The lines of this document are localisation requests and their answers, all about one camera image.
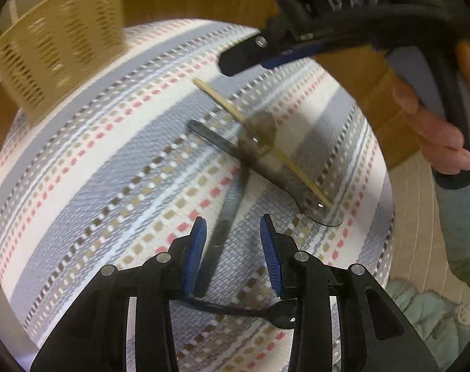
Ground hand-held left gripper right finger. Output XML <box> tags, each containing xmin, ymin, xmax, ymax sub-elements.
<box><xmin>259</xmin><ymin>214</ymin><xmax>439</xmax><ymax>372</ymax></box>

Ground black plastic spoon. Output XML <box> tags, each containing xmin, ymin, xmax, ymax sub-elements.
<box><xmin>186</xmin><ymin>295</ymin><xmax>298</xmax><ymax>329</ymax></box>

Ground beige plastic utensil basket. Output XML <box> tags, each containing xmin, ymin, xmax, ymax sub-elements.
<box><xmin>0</xmin><ymin>0</ymin><xmax>128</xmax><ymax>125</ymax></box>

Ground translucent grey serving spoon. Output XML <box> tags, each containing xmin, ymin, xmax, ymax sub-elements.
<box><xmin>186</xmin><ymin>119</ymin><xmax>343</xmax><ymax>226</ymax></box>

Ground striped woven tablecloth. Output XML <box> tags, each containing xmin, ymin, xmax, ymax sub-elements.
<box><xmin>0</xmin><ymin>19</ymin><xmax>397</xmax><ymax>372</ymax></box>

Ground wooden chopstick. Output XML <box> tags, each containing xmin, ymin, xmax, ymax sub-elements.
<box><xmin>192</xmin><ymin>77</ymin><xmax>333</xmax><ymax>207</ymax></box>

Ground translucent grey soup spoon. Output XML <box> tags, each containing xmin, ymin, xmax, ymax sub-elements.
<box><xmin>194</xmin><ymin>112</ymin><xmax>277</xmax><ymax>297</ymax></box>

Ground person's right hand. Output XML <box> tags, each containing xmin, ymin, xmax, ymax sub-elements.
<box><xmin>393</xmin><ymin>73</ymin><xmax>470</xmax><ymax>176</ymax></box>

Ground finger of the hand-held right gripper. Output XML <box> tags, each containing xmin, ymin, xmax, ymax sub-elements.
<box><xmin>218</xmin><ymin>26</ymin><xmax>325</xmax><ymax>78</ymax></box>

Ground green quilted pants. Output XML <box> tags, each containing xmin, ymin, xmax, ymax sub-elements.
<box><xmin>386</xmin><ymin>278</ymin><xmax>470</xmax><ymax>370</ymax></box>

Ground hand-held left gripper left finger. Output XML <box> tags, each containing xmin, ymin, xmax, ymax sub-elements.
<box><xmin>30</xmin><ymin>217</ymin><xmax>208</xmax><ymax>372</ymax></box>

